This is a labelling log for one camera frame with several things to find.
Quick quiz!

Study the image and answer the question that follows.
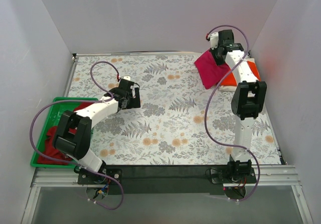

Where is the green plastic tray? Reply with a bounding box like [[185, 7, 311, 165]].
[[30, 97, 99, 169]]

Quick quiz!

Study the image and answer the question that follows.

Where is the dark red t-shirt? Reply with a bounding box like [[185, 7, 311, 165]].
[[31, 102, 91, 168]]

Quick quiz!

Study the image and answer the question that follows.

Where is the magenta pink t-shirt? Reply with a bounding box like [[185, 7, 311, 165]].
[[195, 50, 230, 89]]

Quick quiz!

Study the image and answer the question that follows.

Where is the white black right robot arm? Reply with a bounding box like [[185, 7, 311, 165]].
[[207, 30, 267, 162]]

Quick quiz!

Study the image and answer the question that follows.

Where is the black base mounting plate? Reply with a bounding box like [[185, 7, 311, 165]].
[[74, 165, 257, 195]]

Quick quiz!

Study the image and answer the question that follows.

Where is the folded cream t-shirt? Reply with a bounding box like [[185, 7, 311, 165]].
[[219, 58, 261, 92]]

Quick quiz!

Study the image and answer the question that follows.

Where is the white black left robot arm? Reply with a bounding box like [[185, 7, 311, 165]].
[[52, 76, 140, 184]]

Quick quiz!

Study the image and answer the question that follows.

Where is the folded orange t-shirt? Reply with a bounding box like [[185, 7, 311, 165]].
[[220, 59, 261, 86]]

